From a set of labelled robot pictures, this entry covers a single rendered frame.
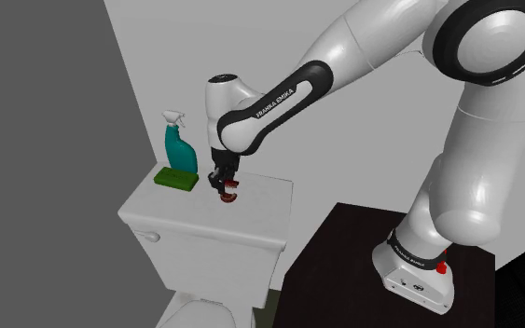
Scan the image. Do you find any teal spray bottle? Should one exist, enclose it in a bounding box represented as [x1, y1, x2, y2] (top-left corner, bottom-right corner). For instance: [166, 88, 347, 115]
[161, 110, 199, 175]

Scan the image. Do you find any white toilet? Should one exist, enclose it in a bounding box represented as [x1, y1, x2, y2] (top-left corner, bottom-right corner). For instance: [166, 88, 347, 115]
[117, 160, 295, 328]

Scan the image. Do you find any green sponge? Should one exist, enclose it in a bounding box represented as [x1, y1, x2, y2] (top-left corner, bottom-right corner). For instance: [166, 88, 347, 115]
[153, 166, 200, 193]

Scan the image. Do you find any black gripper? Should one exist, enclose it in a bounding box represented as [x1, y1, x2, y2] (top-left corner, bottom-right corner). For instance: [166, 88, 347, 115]
[207, 147, 242, 197]

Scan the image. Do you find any dark robot stand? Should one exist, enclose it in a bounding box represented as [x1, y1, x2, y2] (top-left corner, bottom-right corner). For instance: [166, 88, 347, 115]
[271, 202, 496, 328]

